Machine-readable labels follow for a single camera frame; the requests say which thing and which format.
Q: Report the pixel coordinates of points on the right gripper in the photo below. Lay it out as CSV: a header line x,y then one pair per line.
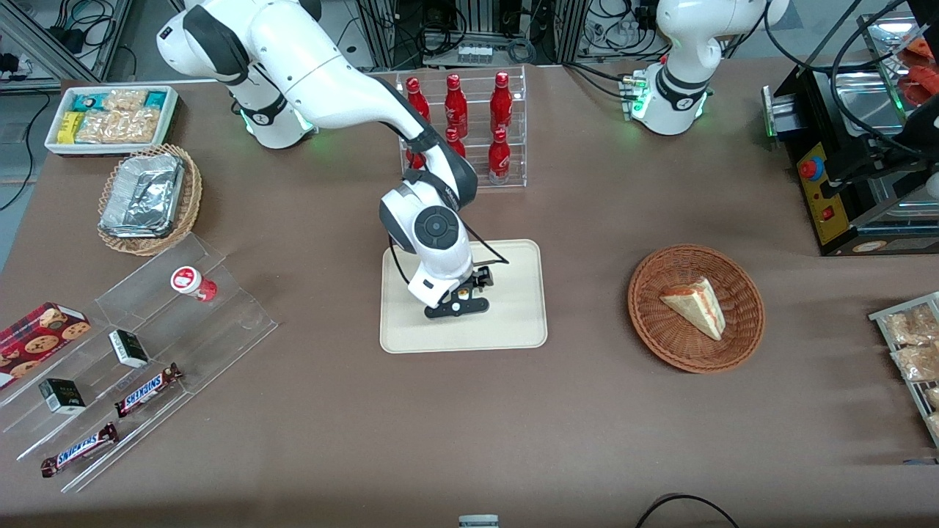
x,y
480,279

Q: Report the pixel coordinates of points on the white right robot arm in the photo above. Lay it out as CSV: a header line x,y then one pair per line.
x,y
323,73

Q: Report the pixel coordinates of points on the cream plastic tray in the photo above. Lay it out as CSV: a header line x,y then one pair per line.
x,y
513,323

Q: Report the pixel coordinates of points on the red gum bottle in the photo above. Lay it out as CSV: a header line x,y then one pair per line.
x,y
192,282

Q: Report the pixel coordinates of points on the clear acrylic bottle rack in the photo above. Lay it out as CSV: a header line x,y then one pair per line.
x,y
506,187

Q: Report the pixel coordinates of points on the red cola bottle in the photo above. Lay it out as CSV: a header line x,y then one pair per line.
x,y
455,143
455,106
501,103
417,95
499,158
414,159

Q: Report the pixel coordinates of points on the round brown wicker basket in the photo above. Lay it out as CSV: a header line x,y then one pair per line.
x,y
660,345

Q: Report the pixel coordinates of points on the triangular wrapped sandwich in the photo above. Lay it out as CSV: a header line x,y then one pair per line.
x,y
697,308

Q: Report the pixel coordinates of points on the grey device edge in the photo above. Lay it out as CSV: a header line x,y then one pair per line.
x,y
478,522

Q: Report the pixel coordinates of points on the light oval wicker basket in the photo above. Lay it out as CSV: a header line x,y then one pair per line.
x,y
192,198

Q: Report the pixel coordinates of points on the clear acrylic stepped shelf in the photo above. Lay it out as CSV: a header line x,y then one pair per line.
x,y
183,345

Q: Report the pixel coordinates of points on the aluminium foil container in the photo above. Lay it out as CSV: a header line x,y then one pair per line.
x,y
143,194

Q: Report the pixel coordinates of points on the white plastic snack bin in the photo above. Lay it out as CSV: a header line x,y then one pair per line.
x,y
172,110

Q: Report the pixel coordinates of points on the Snickers chocolate bar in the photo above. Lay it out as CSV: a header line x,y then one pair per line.
x,y
79,449
147,390

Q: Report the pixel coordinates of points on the black yellow food warmer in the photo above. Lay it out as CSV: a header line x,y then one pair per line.
x,y
829,191

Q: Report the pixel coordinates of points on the small black box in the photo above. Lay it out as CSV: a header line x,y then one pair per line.
x,y
128,349
62,396

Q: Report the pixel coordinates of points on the teal snack pack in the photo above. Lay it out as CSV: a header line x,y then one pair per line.
x,y
86,101
156,99

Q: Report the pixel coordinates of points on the large clear cracker bag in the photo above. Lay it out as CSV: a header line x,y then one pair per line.
x,y
117,126

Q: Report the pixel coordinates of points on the small clear cracker bag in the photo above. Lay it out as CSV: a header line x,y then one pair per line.
x,y
125,100

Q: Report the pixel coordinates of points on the clear bag of crackers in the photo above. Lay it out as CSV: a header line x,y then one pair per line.
x,y
934,424
933,397
917,363
913,326

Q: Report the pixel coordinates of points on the yellow snack pack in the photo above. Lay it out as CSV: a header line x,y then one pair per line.
x,y
70,128

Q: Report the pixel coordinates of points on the red cookie box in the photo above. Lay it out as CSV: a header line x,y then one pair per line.
x,y
37,337

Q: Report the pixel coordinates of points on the blue flat strip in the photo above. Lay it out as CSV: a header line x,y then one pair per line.
x,y
921,461

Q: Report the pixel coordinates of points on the red packaged food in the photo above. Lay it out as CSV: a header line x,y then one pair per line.
x,y
921,84

